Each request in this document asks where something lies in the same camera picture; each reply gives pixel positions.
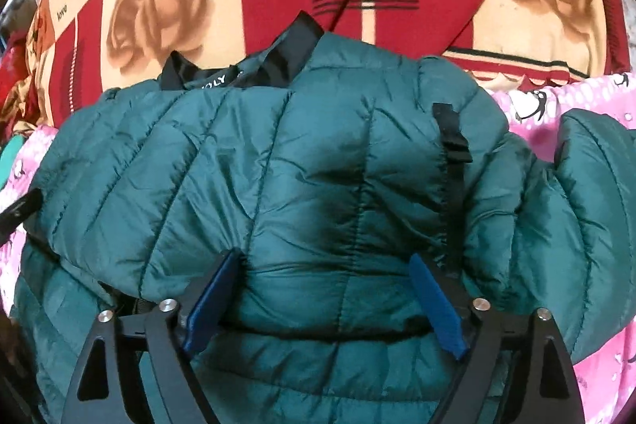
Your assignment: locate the dark green puffer jacket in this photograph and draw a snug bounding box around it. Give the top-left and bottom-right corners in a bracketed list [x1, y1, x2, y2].
[10, 11, 636, 424]

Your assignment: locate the pink penguin fleece blanket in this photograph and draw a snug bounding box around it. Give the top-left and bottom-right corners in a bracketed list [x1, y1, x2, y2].
[0, 73, 636, 424]

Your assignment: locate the teal green cloth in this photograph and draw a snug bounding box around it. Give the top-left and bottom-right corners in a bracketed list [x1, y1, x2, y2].
[0, 134, 25, 188]

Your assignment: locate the red clothes pile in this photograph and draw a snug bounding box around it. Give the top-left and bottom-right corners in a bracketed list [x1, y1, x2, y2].
[1, 31, 40, 146]

